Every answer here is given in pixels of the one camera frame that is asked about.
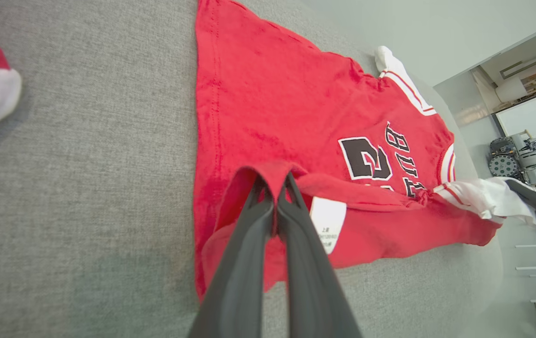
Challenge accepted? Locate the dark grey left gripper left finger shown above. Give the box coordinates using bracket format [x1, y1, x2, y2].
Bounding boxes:
[188, 176, 276, 338]

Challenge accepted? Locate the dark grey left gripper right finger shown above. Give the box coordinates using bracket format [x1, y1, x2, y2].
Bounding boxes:
[277, 172, 362, 338]

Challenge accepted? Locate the red jersey shirt black print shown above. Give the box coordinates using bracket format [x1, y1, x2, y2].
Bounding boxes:
[193, 0, 536, 302]

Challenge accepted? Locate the grey wheeled background robot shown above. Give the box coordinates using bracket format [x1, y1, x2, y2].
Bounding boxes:
[489, 131, 536, 190]

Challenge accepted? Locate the grey fabric sofa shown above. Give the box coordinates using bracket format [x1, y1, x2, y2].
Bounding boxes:
[0, 0, 504, 338]

